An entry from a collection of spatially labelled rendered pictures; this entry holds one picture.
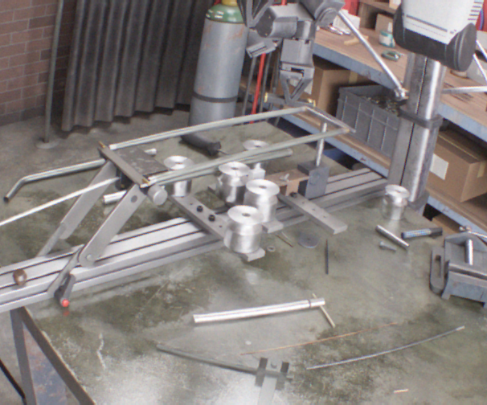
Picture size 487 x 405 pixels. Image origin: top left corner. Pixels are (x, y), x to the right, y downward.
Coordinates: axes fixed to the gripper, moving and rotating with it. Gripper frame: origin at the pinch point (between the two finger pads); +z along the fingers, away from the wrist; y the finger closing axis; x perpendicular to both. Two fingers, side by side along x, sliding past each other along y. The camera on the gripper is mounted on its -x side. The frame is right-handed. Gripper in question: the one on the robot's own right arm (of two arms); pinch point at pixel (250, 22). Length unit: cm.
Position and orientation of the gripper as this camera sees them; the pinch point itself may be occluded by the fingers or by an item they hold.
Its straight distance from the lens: 100.0
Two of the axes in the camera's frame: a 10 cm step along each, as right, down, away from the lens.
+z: -1.3, 8.6, 4.9
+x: 7.7, -2.3, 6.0
